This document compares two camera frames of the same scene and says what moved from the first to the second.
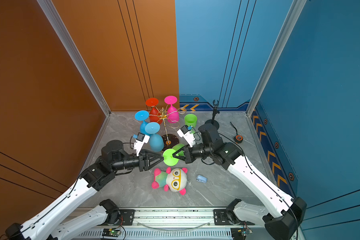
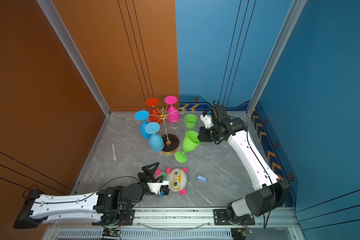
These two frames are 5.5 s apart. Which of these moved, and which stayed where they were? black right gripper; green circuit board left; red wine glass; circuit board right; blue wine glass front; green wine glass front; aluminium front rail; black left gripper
Moved: black left gripper; black right gripper
Stayed: green wine glass front; green circuit board left; aluminium front rail; red wine glass; circuit board right; blue wine glass front
